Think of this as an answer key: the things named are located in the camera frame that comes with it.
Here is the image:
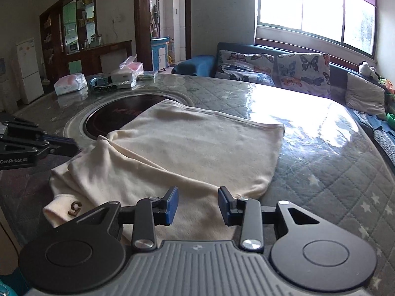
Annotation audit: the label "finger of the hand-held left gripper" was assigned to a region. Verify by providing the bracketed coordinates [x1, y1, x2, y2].
[0, 140, 81, 158]
[0, 115, 77, 146]

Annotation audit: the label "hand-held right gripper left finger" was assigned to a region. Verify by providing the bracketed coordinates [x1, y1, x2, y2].
[66, 186, 179, 252]

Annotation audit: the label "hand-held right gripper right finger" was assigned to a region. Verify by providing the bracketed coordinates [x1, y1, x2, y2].
[218, 186, 328, 252]

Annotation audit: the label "cream fleece garment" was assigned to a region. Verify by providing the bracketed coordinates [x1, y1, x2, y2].
[43, 99, 285, 243]

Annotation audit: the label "hanging clothes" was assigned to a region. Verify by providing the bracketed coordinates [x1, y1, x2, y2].
[150, 4, 161, 38]

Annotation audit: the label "clear bag with pink contents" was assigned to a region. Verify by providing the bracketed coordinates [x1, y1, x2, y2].
[54, 73, 89, 96]

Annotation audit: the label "black round induction cooktop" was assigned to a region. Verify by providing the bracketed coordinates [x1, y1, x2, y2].
[83, 95, 186, 139]

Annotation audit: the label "white refrigerator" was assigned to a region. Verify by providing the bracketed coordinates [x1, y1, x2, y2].
[16, 38, 44, 104]

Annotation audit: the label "clear box with pink contents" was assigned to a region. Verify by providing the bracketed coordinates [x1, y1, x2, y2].
[119, 54, 144, 81]

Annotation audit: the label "blue and white small cabinet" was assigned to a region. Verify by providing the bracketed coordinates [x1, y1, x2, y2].
[151, 37, 171, 71]

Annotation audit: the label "butterfly print pillow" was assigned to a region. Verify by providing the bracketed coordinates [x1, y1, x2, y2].
[276, 53, 332, 98]
[215, 50, 275, 87]

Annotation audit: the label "blue bolster cushion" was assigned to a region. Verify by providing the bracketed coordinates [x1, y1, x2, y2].
[171, 55, 217, 77]

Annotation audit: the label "dark blue sofa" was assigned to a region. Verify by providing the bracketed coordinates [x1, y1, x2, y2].
[171, 42, 395, 167]

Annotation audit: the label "blue sofa blanket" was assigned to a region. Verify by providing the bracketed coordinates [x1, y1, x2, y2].
[354, 110, 395, 161]

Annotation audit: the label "plain grey pillow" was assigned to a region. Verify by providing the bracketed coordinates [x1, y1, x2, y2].
[345, 72, 386, 116]

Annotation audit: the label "panda plush toy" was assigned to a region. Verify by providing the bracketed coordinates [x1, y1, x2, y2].
[358, 61, 381, 82]

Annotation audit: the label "orange and green toys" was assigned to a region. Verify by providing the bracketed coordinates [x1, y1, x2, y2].
[377, 76, 395, 97]

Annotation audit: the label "blue device with black cable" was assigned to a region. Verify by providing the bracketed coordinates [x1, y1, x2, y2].
[89, 74, 118, 92]

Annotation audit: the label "dark wooden wall cabinet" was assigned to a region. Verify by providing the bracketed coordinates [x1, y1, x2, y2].
[39, 0, 134, 75]

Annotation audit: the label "window with white frame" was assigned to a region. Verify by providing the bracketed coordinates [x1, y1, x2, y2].
[255, 0, 379, 60]

